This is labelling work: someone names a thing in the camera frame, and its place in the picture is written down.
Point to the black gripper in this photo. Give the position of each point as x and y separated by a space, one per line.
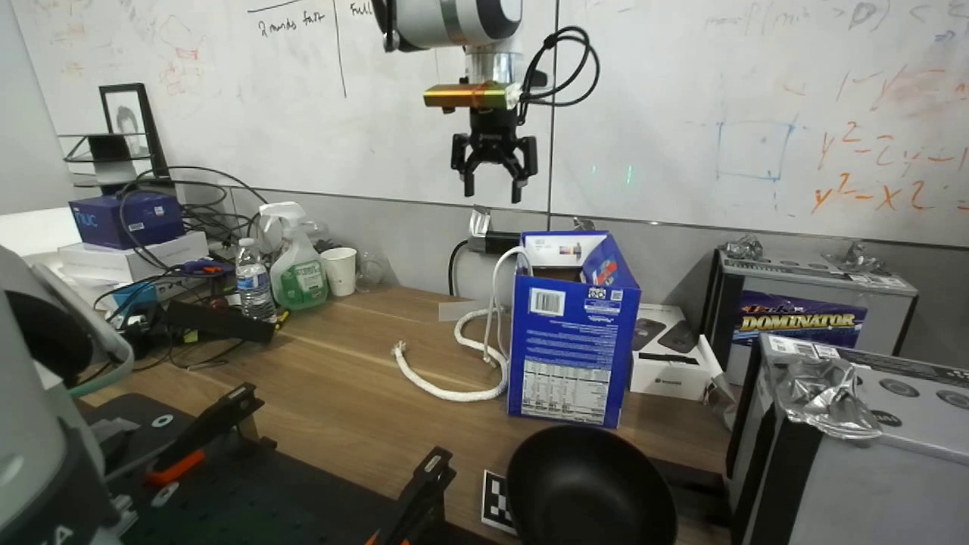
497 136

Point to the blue cardboard box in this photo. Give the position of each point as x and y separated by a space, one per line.
570 353

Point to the flat white cardboard box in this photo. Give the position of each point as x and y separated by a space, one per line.
670 379

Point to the dark blue box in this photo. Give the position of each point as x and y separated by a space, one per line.
109 221

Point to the white box stack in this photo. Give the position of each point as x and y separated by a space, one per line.
109 265

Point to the black power strip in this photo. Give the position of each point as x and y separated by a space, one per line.
502 243

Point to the white paper cup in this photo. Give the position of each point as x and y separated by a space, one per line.
342 274

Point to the green spray bottle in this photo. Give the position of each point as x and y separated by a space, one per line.
299 282

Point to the small crumpled foil piece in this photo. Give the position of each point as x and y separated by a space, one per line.
854 261
746 248

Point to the clear plastic water bottle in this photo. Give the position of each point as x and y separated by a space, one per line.
252 289

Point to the long black bar tool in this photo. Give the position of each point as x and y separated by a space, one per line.
217 323

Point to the plain black clamp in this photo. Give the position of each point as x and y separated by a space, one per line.
426 490

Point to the black white fiducial tag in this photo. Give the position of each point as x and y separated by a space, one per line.
497 500

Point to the black round bowl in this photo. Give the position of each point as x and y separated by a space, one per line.
593 490

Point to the grey battery with Dominator label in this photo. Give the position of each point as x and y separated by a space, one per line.
807 323

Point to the black metal stand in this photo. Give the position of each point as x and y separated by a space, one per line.
109 153

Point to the large crumpled foil sheet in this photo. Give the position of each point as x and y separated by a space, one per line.
821 397

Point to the large plain grey battery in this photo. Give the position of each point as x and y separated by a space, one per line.
888 473

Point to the white wall whiteboard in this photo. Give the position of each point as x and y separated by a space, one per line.
707 79

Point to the black picture frame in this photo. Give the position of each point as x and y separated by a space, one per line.
127 117

